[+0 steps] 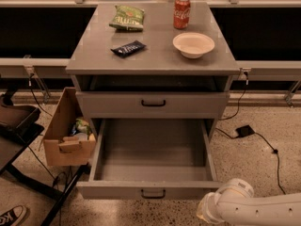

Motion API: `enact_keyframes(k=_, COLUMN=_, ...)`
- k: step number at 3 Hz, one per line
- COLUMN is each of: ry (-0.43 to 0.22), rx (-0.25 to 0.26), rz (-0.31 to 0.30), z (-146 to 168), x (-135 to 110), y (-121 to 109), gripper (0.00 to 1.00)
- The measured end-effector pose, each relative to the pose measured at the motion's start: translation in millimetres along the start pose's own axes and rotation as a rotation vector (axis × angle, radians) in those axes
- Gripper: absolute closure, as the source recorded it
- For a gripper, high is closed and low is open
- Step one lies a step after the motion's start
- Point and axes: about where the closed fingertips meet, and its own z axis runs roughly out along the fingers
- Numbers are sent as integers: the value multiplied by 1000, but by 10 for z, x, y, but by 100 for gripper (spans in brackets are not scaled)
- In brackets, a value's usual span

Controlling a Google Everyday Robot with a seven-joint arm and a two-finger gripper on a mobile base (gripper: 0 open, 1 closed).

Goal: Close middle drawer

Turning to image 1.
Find grey drawer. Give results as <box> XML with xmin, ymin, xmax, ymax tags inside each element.
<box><xmin>76</xmin><ymin>91</ymin><xmax>229</xmax><ymax>119</ymax></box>
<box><xmin>77</xmin><ymin>119</ymin><xmax>221</xmax><ymax>200</ymax></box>

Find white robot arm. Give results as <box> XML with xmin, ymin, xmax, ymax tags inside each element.
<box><xmin>197</xmin><ymin>178</ymin><xmax>301</xmax><ymax>226</ymax></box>

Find grey top drawer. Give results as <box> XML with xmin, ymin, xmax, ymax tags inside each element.
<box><xmin>76</xmin><ymin>91</ymin><xmax>229</xmax><ymax>119</ymax></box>

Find grey drawer cabinet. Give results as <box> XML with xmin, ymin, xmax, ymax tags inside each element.
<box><xmin>66</xmin><ymin>1</ymin><xmax>239</xmax><ymax>134</ymax></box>

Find black power adapter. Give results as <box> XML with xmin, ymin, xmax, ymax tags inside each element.
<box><xmin>236</xmin><ymin>125</ymin><xmax>255</xmax><ymax>137</ymax></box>

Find green snack bag in box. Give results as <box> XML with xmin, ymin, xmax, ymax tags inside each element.
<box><xmin>71</xmin><ymin>118</ymin><xmax>91</xmax><ymax>136</ymax></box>

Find cardboard box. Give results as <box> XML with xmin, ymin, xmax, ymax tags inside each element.
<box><xmin>43</xmin><ymin>88</ymin><xmax>96</xmax><ymax>166</ymax></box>

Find white paper bowl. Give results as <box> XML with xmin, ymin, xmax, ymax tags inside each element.
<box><xmin>173</xmin><ymin>32</ymin><xmax>215</xmax><ymax>58</ymax></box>

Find dark blue snack bar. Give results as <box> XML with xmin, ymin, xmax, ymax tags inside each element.
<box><xmin>112</xmin><ymin>40</ymin><xmax>146</xmax><ymax>57</ymax></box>

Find black and white sneaker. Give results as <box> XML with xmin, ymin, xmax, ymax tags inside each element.
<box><xmin>0</xmin><ymin>205</ymin><xmax>27</xmax><ymax>226</ymax></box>

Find red cola can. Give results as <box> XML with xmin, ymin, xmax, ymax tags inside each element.
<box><xmin>173</xmin><ymin>0</ymin><xmax>191</xmax><ymax>29</ymax></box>

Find black folding stand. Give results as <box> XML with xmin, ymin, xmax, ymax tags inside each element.
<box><xmin>0</xmin><ymin>90</ymin><xmax>87</xmax><ymax>226</ymax></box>

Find green chip bag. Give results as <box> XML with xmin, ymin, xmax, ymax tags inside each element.
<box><xmin>109</xmin><ymin>5</ymin><xmax>145</xmax><ymax>31</ymax></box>

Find black floor cable right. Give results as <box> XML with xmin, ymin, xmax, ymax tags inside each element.
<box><xmin>215</xmin><ymin>127</ymin><xmax>287</xmax><ymax>196</ymax></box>

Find black cable left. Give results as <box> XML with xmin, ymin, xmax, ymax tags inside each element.
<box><xmin>27</xmin><ymin>73</ymin><xmax>54</xmax><ymax>118</ymax></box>

